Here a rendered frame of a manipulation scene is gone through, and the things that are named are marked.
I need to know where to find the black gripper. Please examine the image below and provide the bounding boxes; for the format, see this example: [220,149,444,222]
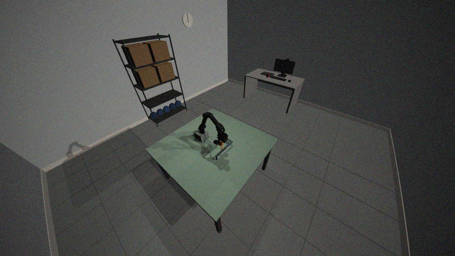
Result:
[213,135,221,145]

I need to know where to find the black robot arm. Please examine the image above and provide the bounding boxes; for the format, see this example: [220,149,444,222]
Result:
[198,112,228,143]

